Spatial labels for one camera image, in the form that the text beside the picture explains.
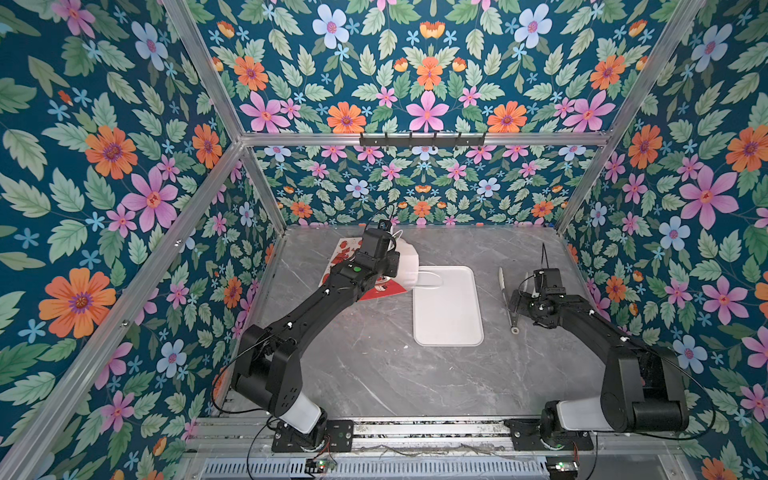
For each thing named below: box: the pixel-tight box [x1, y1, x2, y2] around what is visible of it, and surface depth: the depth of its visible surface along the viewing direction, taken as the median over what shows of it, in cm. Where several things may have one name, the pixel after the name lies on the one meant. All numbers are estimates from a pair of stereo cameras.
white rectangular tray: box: [413, 266, 484, 347], surface depth 99 cm
